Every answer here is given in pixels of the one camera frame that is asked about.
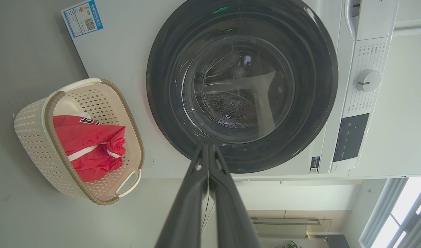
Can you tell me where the white detergent drawer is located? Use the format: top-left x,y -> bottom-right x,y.
345,0 -> 400,41

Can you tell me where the steel washing drum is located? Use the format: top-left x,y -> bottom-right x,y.
193,52 -> 287,128

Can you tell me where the white front-loading washing machine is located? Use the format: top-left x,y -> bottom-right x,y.
61,0 -> 400,179

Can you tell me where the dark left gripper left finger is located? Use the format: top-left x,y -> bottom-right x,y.
155,144 -> 209,248

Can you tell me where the wooden glass cabinet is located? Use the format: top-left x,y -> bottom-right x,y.
248,210 -> 350,248

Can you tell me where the black round glass washer door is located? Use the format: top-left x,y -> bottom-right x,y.
146,0 -> 338,174

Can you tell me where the red basketball jersey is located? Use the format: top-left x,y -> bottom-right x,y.
53,115 -> 126,182

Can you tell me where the cream perforated laundry basket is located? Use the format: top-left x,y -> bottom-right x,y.
13,78 -> 145,206

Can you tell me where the bright window with frame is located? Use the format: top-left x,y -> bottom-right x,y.
359,176 -> 421,248

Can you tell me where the white round control knob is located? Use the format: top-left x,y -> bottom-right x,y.
355,69 -> 383,93

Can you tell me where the black washer display panel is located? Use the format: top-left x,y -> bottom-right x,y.
333,113 -> 370,162

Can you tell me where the blue energy label sticker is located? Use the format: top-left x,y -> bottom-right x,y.
61,0 -> 103,38

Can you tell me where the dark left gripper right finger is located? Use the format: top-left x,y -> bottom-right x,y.
208,144 -> 263,248

